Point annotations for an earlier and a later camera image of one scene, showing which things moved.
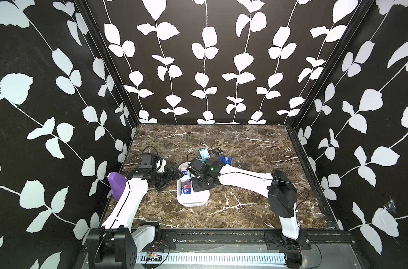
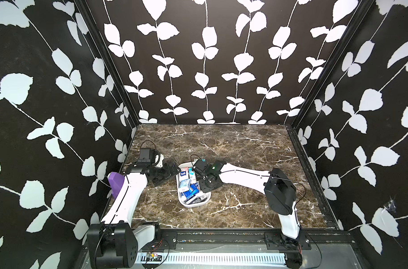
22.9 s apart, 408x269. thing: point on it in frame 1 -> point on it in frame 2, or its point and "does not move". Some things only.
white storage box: [186, 195] does not move
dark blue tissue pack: [227, 160] -> [194, 189]
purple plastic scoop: [118, 182] does not move
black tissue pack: [217, 151] -> [196, 199]
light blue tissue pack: [204, 153] -> [184, 185]
